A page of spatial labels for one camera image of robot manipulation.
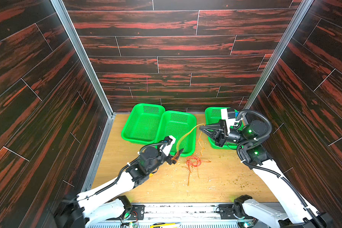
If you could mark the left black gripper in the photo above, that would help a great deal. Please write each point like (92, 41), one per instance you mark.
(170, 161)

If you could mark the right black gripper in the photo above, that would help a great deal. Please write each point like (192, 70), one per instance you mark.
(221, 133)

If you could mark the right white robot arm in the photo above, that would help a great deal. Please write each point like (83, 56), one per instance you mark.
(248, 129)

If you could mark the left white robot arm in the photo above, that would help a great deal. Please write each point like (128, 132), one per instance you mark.
(107, 201)

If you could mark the right green basket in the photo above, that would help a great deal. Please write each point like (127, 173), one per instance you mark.
(213, 115)

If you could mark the green basket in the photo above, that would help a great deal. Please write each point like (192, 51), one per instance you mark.
(142, 124)
(177, 124)
(213, 115)

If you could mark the middle green basket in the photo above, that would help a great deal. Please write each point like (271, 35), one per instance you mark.
(177, 124)

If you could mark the left green basket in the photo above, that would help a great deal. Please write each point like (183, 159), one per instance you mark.
(142, 124)

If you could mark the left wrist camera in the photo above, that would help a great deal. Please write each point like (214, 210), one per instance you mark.
(169, 142)

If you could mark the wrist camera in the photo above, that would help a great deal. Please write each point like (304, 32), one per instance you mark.
(169, 142)
(230, 115)

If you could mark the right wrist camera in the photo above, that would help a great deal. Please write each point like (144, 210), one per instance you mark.
(230, 115)

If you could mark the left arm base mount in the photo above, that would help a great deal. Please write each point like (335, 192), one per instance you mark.
(133, 214)

